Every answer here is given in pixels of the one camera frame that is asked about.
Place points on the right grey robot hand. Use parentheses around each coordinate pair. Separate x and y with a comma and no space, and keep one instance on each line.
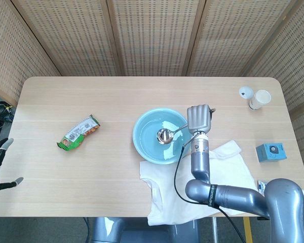
(198,117)

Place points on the metal ladle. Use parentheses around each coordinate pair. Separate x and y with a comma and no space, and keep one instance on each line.
(164,136)

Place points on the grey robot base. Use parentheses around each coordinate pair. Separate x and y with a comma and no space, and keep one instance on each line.
(142,233)

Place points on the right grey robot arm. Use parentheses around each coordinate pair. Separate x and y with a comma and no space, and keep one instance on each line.
(243,196)

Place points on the light blue bowl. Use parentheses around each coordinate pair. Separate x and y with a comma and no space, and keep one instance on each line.
(147,141)

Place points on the white cloth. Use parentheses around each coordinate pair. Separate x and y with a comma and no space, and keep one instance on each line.
(167,182)

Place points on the white plastic cup lid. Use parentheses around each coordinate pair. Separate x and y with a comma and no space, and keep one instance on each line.
(245,91)

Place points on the white paper cup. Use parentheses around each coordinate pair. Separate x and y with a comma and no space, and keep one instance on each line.
(258,101)

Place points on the small blue box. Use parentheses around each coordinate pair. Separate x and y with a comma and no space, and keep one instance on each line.
(271,152)

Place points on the small white blue packet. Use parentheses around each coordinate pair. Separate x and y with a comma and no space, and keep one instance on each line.
(261,186)

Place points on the green snack bag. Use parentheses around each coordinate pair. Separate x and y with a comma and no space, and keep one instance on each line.
(78,132)

